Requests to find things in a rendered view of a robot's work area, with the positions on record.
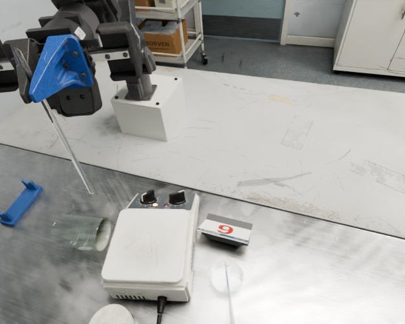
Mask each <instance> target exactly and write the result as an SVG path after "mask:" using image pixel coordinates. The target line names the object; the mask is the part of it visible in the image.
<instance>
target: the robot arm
mask: <svg viewBox="0 0 405 324"><path fill-rule="evenodd" d="M51 2H52V3H53V4H54V5H55V7H56V8H57V9H58V11H57V12H56V14H55V15H53V16H46V17H40V18H39V19H38V21H39V23H40V26H41V28H31V29H28V30H27V31H26V32H25V33H26V35H27V37H28V38H26V39H14V40H6V41H5V42H4V43H2V42H1V40H0V93H6V92H13V91H16V90H18V88H19V94H20V96H21V98H22V100H23V101H24V103H25V104H30V103H31V102H32V101H33V102H34V103H39V102H41V101H43V100H44V99H46V100H47V102H48V104H49V106H50V108H51V109H55V110H56V111H57V113H58V114H61V115H63V116H65V117H73V116H89V115H92V114H94V113H95V112H96V111H98V110H100V109H101V108H102V99H101V95H100V90H99V87H98V81H97V79H96V78H95V74H96V69H95V67H96V64H95V62H98V61H105V60H106V61H107V63H108V65H109V69H110V71H111V74H110V78H111V80H112V81H115V82H116V81H123V80H125V81H126V84H127V89H128V93H127V94H126V96H125V99H126V100H141V101H150V100H151V99H152V97H153V95H154V93H155V91H156V89H157V87H158V86H157V85H155V84H151V80H150V75H151V74H152V72H153V71H155V70H156V63H155V60H154V55H153V54H152V52H151V51H150V50H149V49H148V47H147V45H146V40H145V38H144V36H143V35H142V33H141V32H140V30H139V29H138V27H137V23H136V11H135V4H134V0H51ZM98 36H100V40H101V42H102V46H103V47H101V45H100V41H99V38H98ZM14 48H19V49H20V50H21V52H22V54H23V56H24V58H25V60H26V62H27V64H28V66H29V67H30V69H31V72H32V73H33V78H32V80H31V84H30V82H29V80H28V79H27V77H26V75H25V73H24V71H23V69H22V67H21V65H20V63H19V62H18V60H17V58H16V56H15V55H14V53H13V49H14Z"/></svg>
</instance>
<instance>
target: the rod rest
mask: <svg viewBox="0 0 405 324"><path fill-rule="evenodd" d="M21 182H22V183H23V184H24V185H25V187H26V188H25V190H24V191H23V192H22V194H21V195H20V196H19V197H18V198H17V199H16V200H15V202H14V203H13V204H12V205H11V207H9V209H8V210H7V211H5V212H4V213H3V212H1V211H0V223H1V224H5V225H9V226H15V225H16V224H17V222H18V221H19V219H20V218H21V217H22V216H23V215H24V213H25V212H26V210H27V209H28V208H29V207H30V206H31V204H32V203H33V201H34V200H35V199H36V198H37V197H38V195H39V194H40V193H41V192H42V190H43V188H42V186H39V185H36V184H35V183H34V182H33V181H30V182H28V181H27V180H25V179H23V180H22V181H21Z"/></svg>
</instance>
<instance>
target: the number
mask: <svg viewBox="0 0 405 324"><path fill-rule="evenodd" d="M200 228H202V229H205V230H210V231H214V232H217V233H222V234H225V235H229V236H232V237H237V238H240V239H245V240H247V238H248V235H249V231H248V230H244V229H240V228H235V227H232V226H227V225H224V224H219V223H216V222H212V221H208V220H206V222H205V223H204V224H203V225H202V226H201V227H200Z"/></svg>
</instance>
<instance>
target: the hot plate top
mask: <svg viewBox="0 0 405 324"><path fill-rule="evenodd" d="M189 222H190V214H189V212H188V211H187V210H184V209H137V208H126V209H124V210H122V211H121V212H120V214H119V216H118V220H117V223H116V226H115V229H114V233H113V235H112V239H111V243H110V246H109V249H108V252H107V256H106V258H105V262H104V265H103V269H102V278H103V279H104V280H105V281H108V282H136V283H153V284H178V283H179V282H181V281H182V279H183V276H184V271H185V259H186V247H187V241H188V228H189Z"/></svg>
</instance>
